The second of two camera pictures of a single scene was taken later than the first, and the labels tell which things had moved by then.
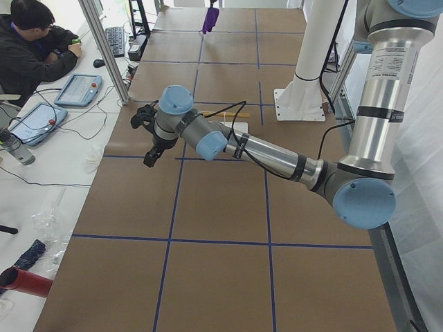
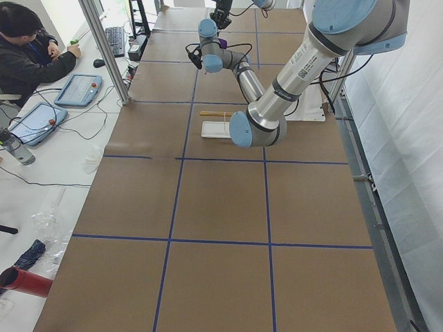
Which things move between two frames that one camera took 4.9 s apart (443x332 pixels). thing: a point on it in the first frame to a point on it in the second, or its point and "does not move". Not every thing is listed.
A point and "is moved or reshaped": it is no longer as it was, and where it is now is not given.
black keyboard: (115, 35) does not move
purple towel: (211, 18) is moved or reshaped
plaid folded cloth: (31, 255) does not move
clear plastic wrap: (51, 227) does not move
